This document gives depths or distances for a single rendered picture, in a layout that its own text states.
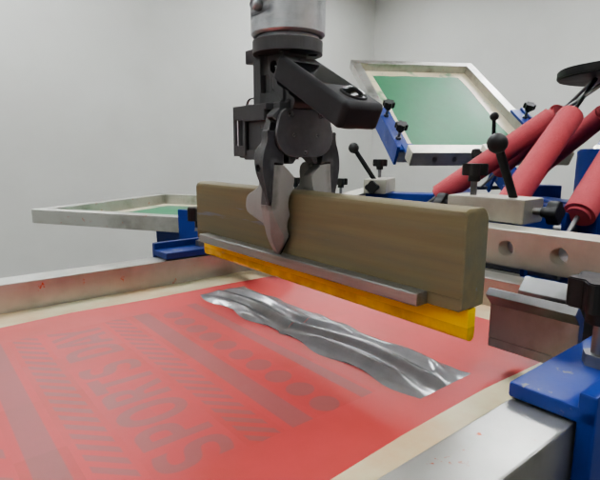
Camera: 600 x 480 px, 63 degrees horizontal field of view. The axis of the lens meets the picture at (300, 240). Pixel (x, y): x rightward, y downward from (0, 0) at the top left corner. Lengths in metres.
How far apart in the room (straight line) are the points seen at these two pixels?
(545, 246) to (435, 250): 0.32
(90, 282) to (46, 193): 3.61
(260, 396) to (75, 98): 4.06
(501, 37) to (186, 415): 5.10
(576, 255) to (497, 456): 0.42
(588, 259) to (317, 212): 0.34
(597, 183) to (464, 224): 0.59
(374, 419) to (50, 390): 0.25
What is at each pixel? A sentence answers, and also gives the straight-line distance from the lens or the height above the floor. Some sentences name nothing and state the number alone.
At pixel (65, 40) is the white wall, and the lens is 4.41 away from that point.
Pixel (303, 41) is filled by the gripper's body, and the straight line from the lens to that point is 0.50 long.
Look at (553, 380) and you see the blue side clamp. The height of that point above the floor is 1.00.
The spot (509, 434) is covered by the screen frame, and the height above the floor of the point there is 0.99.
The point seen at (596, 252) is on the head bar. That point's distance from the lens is 0.66.
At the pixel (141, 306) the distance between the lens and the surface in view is 0.64.
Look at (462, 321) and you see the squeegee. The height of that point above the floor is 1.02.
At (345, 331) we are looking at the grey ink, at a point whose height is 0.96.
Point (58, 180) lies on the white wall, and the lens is 4.31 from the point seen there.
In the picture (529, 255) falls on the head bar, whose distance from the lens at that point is 0.69.
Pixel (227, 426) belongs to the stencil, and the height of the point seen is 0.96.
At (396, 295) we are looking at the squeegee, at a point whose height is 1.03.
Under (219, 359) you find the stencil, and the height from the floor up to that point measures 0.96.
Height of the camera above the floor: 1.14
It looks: 10 degrees down
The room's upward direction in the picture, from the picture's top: straight up
